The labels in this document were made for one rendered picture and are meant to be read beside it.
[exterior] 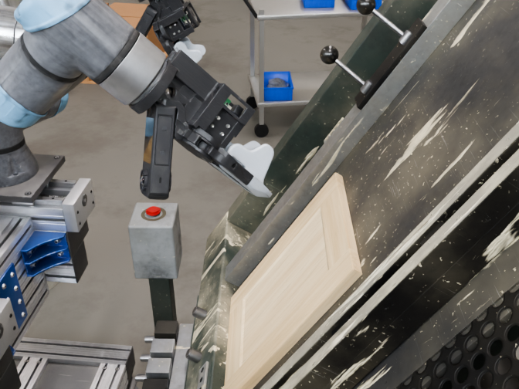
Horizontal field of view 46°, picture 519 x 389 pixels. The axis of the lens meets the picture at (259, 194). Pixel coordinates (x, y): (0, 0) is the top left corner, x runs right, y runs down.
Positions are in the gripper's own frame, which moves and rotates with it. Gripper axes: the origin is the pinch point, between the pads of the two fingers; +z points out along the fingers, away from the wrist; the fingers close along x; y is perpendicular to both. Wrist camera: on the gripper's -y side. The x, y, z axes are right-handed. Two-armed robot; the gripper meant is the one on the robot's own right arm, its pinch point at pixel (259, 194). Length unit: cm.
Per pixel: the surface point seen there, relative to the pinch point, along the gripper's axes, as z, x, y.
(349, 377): 24.7, -5.6, -12.6
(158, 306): 42, 95, -34
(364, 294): 17.9, -6.6, -2.5
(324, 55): 13, 38, 35
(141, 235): 21, 85, -18
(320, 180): 30, 41, 16
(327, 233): 27.7, 23.4, 5.0
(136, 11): 31, 454, 108
